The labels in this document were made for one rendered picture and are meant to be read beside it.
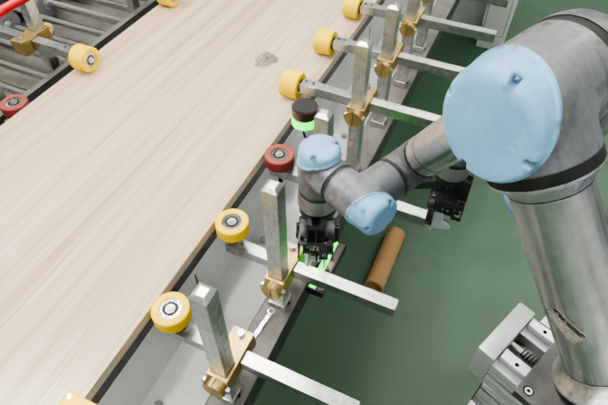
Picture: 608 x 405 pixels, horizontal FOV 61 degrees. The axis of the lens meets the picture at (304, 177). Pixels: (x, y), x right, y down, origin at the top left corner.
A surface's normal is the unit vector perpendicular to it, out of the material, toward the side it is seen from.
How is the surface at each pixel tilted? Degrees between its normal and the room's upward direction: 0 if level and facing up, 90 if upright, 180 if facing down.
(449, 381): 0
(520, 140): 84
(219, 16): 0
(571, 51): 19
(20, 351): 0
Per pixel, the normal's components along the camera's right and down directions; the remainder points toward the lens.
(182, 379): 0.00, -0.69
